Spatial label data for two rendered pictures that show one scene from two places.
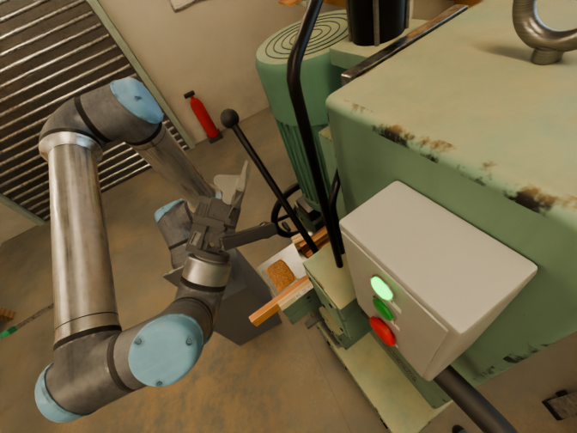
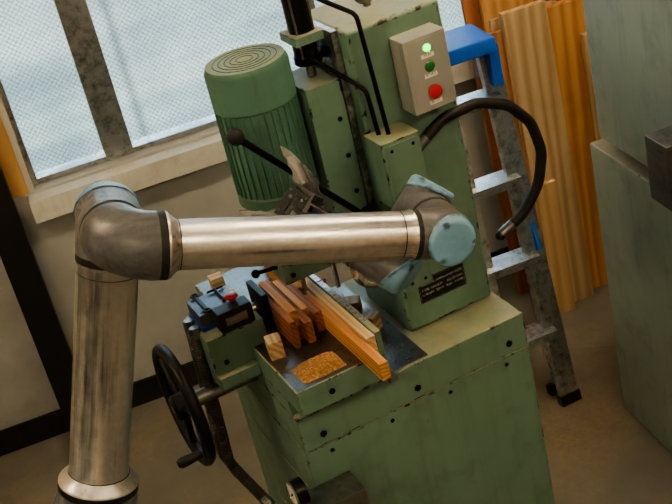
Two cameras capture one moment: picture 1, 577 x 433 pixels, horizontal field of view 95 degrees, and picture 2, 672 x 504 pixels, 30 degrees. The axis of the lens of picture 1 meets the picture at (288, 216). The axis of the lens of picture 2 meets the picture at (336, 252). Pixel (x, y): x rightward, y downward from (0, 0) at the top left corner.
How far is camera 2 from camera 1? 2.47 m
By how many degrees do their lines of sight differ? 74
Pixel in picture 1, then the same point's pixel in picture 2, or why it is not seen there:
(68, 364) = (434, 209)
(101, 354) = (429, 202)
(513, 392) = not seen: hidden behind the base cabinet
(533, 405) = not seen: hidden behind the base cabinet
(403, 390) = (474, 311)
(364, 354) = (436, 335)
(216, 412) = not seen: outside the picture
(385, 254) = (419, 35)
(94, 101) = (124, 196)
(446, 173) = (401, 18)
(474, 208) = (411, 22)
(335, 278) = (397, 133)
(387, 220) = (406, 36)
